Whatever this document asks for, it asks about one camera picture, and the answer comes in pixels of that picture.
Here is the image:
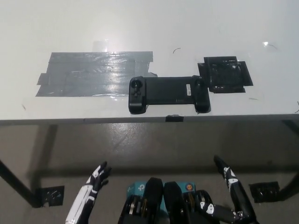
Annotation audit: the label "black robot torso blocks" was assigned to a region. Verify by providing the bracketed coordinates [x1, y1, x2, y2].
[118, 177, 219, 224]

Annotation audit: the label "black metal table leg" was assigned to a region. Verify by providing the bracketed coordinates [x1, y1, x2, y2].
[0, 158, 45, 209]
[278, 168, 299, 201]

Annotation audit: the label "black tape square patch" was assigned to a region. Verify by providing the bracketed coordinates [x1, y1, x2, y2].
[197, 55, 255, 94]

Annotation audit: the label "teal printed router box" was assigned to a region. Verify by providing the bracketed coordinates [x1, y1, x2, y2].
[127, 181, 197, 215]

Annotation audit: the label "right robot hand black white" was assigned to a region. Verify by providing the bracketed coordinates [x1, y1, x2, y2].
[195, 155, 257, 224]

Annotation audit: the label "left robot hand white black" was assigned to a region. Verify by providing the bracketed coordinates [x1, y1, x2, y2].
[65, 161, 112, 224]

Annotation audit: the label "black mobile game controller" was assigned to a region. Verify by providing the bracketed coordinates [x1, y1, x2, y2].
[128, 75, 212, 115]

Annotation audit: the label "grey duct tape patch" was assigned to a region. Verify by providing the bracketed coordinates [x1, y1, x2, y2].
[35, 51, 159, 98]

